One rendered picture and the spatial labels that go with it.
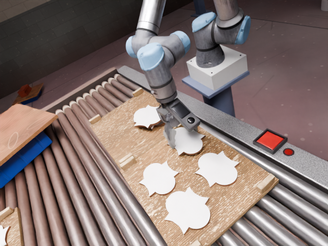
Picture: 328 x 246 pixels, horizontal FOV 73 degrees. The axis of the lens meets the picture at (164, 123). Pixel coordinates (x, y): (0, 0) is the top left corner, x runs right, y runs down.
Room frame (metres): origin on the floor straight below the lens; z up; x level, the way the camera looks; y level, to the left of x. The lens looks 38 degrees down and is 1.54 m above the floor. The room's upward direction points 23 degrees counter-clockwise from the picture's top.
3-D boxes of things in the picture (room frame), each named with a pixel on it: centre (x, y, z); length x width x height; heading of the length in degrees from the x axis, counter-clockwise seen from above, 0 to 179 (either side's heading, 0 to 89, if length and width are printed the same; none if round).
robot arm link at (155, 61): (0.61, -0.04, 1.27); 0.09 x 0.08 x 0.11; 130
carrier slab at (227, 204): (0.46, -0.01, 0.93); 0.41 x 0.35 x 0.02; 18
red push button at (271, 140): (0.46, -0.30, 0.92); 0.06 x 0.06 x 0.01; 21
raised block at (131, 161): (0.60, 0.18, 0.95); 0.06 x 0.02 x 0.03; 108
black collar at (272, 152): (0.46, -0.30, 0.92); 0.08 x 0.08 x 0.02; 21
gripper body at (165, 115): (0.61, -0.04, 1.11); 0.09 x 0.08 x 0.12; 18
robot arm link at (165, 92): (0.61, -0.04, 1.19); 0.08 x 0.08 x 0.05
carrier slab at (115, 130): (0.85, 0.13, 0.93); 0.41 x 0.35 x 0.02; 20
